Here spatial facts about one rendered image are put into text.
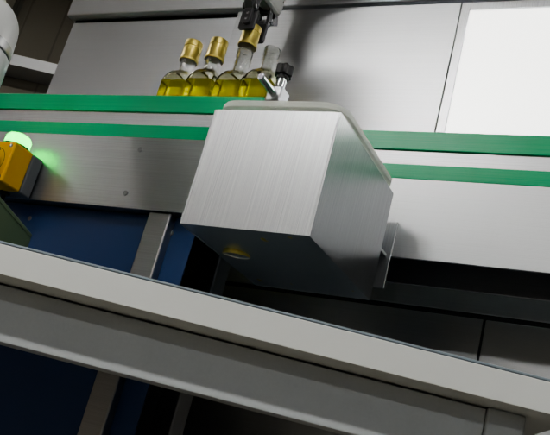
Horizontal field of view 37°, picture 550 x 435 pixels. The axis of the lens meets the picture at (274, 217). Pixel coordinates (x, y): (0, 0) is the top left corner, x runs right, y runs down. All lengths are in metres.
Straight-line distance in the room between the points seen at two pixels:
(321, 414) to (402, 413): 0.08
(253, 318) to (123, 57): 1.14
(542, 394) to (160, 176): 0.66
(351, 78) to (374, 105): 0.08
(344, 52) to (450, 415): 0.88
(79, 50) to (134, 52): 0.16
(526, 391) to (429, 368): 0.10
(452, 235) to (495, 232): 0.06
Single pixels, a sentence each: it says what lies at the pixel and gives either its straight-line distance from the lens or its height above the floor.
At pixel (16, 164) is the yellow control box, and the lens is 1.38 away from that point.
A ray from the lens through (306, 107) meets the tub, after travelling 0.98.
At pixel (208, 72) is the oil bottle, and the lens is 1.51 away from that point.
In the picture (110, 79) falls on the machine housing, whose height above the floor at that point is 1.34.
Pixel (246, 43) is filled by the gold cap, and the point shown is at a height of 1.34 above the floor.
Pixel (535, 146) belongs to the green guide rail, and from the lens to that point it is 1.22.
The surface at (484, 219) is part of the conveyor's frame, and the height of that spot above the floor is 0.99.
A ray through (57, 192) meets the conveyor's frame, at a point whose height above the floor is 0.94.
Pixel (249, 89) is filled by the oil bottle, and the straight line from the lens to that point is 1.44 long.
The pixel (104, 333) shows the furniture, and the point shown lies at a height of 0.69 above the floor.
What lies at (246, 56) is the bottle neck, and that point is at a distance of 1.52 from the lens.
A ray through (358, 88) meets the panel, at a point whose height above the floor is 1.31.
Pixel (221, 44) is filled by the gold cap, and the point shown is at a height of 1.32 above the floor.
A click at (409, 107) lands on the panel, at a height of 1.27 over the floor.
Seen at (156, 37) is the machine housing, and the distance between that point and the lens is 1.89.
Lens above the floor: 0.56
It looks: 19 degrees up
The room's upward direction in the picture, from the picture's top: 15 degrees clockwise
